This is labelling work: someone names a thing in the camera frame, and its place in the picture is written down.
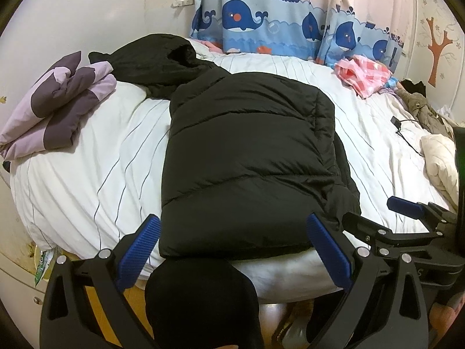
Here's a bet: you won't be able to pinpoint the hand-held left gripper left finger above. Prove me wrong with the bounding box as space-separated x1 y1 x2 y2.
40 215 162 349

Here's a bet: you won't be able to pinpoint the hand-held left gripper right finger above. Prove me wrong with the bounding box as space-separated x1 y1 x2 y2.
306 213 429 349

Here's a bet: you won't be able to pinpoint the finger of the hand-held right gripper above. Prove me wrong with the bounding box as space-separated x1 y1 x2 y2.
341 211 437 259
387 196 457 232

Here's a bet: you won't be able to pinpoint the black puffer jacket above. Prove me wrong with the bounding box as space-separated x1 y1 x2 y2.
159 73 362 260

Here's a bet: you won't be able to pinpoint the dark clothes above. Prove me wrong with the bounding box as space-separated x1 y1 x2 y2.
400 79 426 97

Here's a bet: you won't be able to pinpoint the cream cloth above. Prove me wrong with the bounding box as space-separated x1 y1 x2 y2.
421 134 459 204

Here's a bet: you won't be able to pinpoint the white striped bed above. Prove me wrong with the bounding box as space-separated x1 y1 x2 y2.
9 40 458 304

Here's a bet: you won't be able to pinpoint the olive coat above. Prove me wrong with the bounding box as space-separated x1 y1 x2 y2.
398 89 455 139

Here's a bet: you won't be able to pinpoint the green plastic bag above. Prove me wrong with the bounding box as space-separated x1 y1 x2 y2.
33 247 60 288

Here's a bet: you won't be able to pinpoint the white drawer cabinet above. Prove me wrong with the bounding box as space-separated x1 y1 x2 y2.
0 251 49 335

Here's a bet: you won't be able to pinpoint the pink checked cloth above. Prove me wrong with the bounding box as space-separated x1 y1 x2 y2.
333 54 394 99

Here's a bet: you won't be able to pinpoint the purple and lavender jacket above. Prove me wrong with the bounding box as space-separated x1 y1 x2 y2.
0 51 117 161

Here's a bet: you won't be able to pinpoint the black hooded coat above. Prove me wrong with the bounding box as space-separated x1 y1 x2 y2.
88 33 233 99

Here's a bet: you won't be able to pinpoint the white pillow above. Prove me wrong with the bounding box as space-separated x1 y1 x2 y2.
187 38 219 59

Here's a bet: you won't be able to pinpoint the whale print curtain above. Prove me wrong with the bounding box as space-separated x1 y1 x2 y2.
189 0 415 68

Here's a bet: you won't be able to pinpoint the black cable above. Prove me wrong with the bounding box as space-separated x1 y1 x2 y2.
394 118 427 157

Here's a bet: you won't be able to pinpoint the brown tree wall sticker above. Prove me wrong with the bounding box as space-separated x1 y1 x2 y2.
425 16 459 88

